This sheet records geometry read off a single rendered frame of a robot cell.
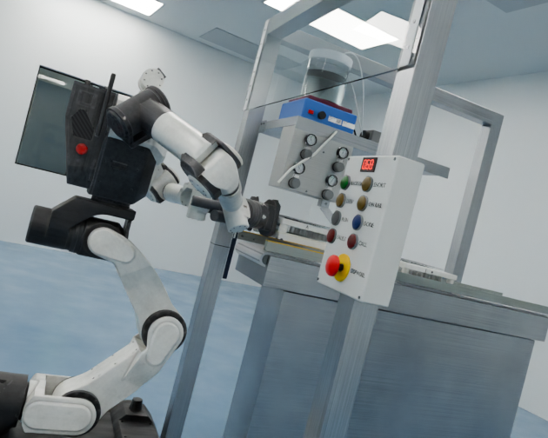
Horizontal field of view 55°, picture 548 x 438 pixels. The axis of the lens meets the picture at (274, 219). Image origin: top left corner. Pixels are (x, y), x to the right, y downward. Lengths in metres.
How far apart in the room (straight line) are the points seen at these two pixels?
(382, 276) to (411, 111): 0.34
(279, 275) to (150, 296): 0.41
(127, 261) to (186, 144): 0.47
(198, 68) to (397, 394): 5.53
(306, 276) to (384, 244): 0.86
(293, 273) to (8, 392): 0.91
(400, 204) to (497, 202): 4.46
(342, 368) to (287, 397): 0.86
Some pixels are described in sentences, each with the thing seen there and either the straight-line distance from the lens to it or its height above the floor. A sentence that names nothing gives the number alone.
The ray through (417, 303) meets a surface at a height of 0.83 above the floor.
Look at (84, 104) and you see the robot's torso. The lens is 1.62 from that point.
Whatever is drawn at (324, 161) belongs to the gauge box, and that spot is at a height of 1.22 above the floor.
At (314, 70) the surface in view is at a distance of 1.51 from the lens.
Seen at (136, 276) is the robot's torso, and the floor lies 0.72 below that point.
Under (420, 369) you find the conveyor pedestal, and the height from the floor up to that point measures 0.58.
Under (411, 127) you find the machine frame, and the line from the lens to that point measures 1.09.
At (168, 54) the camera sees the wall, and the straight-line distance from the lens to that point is 6.92.
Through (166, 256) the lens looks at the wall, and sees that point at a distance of 6.95.
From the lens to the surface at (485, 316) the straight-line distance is 2.26.
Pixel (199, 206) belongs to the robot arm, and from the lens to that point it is 1.79.
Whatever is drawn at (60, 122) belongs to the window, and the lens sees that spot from 6.68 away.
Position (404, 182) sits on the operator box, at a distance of 0.95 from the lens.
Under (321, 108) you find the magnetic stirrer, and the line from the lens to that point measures 1.77.
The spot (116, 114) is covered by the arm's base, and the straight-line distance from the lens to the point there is 1.45.
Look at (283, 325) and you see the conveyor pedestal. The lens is 1.83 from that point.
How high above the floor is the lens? 1.01
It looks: level
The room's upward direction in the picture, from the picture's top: 14 degrees clockwise
